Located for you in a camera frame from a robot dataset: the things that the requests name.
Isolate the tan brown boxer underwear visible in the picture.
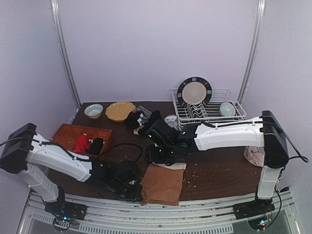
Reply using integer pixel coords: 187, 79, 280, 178
140, 163, 187, 206

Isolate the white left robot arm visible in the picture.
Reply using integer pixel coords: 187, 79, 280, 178
0, 123, 142, 218

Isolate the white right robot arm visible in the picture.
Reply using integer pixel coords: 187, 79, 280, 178
145, 111, 289, 219

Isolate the grey white underwear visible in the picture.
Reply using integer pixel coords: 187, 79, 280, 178
164, 115, 179, 130

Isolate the grey underwear pile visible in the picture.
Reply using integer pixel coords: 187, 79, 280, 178
133, 106, 152, 126

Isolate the black underwear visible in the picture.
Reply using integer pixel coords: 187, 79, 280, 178
125, 110, 161, 136

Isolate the pink beige underwear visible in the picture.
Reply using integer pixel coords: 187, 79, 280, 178
244, 146, 265, 167

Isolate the black rolled cloth in box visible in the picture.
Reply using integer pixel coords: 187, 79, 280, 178
86, 138, 104, 156

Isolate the red rolled cloth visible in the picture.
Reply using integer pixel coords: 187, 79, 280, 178
74, 134, 89, 153

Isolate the black rimmed beige plate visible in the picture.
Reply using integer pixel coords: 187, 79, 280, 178
176, 77, 213, 107

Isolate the yellow dotted plate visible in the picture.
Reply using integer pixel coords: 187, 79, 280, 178
105, 101, 136, 122

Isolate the light green bowl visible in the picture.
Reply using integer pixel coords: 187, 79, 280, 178
219, 102, 236, 117

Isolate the brown wooden organizer box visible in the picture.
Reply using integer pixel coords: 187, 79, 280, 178
50, 124, 113, 160

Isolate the blue patterned bowl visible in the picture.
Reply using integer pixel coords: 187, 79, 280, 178
84, 104, 103, 119

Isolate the white wire dish rack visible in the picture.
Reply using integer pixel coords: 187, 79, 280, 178
172, 88, 247, 130

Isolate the metal front rail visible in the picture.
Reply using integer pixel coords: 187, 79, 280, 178
17, 191, 304, 234

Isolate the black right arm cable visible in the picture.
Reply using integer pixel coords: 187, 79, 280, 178
202, 119, 309, 220

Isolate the right metal corner post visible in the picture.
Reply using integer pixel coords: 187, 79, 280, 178
237, 0, 266, 104

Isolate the metal corner post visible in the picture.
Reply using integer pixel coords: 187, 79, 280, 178
50, 0, 81, 109
237, 0, 266, 104

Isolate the left metal corner post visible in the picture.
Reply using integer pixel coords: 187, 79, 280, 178
50, 0, 81, 109

